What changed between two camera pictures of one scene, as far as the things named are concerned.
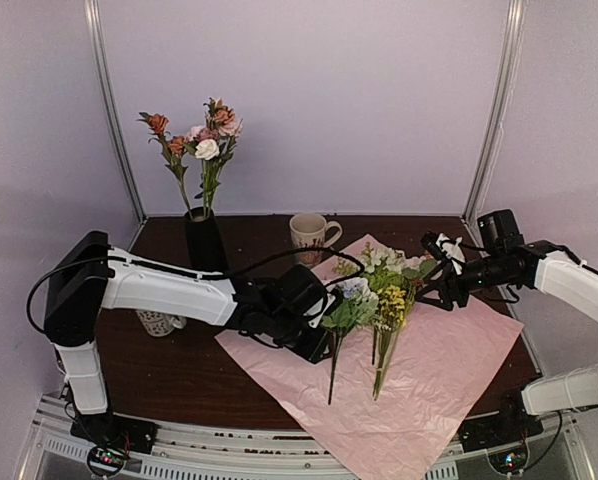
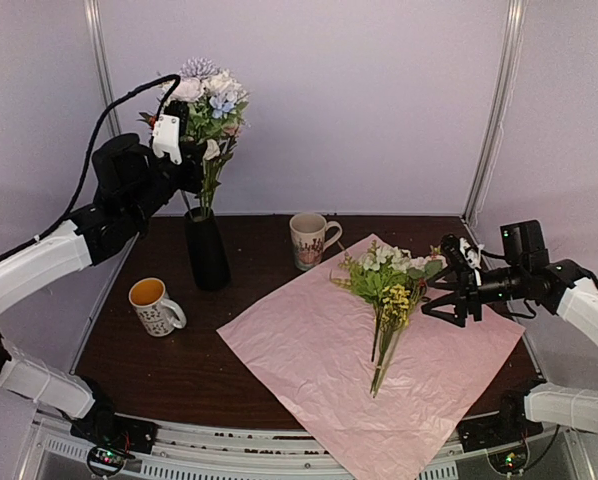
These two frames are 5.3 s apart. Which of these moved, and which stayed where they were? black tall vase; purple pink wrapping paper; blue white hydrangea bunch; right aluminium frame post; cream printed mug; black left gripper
Moved: black left gripper; blue white hydrangea bunch
Stayed: purple pink wrapping paper; cream printed mug; black tall vase; right aluminium frame post
